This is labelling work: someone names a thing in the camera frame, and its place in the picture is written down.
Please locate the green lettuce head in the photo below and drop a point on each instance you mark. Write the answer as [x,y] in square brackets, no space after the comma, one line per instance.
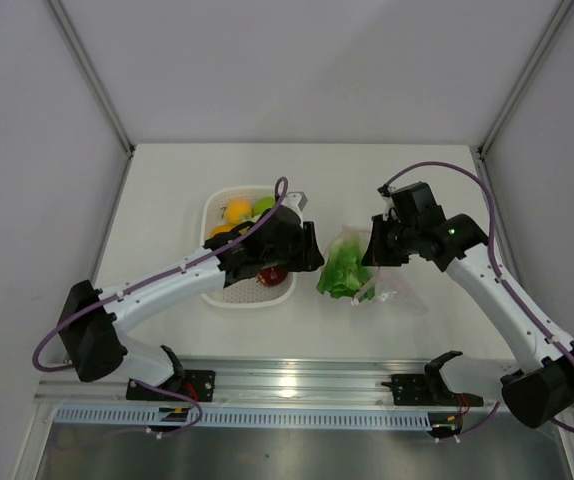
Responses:
[343,274]

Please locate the red apple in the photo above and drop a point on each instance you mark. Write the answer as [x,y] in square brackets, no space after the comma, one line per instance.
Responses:
[272,276]

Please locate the aluminium mounting rail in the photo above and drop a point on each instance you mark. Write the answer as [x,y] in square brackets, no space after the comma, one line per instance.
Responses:
[258,383]

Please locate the yellow mango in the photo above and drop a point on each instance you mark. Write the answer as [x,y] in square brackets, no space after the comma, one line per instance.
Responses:
[223,229]

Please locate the left aluminium frame post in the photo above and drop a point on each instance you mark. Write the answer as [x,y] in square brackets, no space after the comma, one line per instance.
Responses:
[85,65]

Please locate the white slotted cable duct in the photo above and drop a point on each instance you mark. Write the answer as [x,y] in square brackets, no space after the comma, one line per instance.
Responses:
[381,420]

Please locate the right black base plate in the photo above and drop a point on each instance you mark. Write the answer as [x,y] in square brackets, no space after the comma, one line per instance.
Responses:
[427,390]

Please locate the orange fruit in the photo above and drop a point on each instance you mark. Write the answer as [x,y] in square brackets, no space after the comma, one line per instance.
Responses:
[237,211]

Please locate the white perforated plastic basket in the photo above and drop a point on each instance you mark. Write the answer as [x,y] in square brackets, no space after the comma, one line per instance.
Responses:
[250,293]

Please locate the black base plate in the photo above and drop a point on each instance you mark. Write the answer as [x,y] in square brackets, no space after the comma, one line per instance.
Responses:
[198,385]
[427,390]

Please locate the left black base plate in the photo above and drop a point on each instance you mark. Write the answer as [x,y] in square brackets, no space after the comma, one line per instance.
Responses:
[198,385]

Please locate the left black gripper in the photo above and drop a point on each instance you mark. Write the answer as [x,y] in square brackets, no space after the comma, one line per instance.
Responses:
[308,257]

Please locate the right aluminium frame post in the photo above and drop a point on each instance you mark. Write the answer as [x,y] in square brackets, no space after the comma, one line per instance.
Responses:
[547,39]

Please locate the green apple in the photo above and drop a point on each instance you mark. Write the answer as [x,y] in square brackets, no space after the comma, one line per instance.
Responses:
[263,204]

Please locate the aluminium frame post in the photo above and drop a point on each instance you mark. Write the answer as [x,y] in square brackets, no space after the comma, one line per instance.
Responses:
[547,39]
[85,65]

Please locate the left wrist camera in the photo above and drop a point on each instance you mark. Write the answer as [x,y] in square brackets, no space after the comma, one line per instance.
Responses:
[296,200]

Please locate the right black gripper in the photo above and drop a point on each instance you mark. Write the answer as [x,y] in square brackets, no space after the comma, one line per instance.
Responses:
[377,255]

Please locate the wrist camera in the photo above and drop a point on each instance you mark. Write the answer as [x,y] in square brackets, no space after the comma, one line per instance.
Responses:
[296,200]
[386,191]

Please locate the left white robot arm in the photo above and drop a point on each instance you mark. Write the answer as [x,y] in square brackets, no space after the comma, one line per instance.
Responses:
[95,323]

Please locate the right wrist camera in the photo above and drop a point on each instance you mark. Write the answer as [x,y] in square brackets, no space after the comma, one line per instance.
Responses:
[386,191]

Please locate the clear zip top bag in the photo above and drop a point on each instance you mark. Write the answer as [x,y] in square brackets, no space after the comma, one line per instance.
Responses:
[390,286]

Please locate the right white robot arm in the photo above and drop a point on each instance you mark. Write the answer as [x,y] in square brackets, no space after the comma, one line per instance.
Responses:
[538,382]

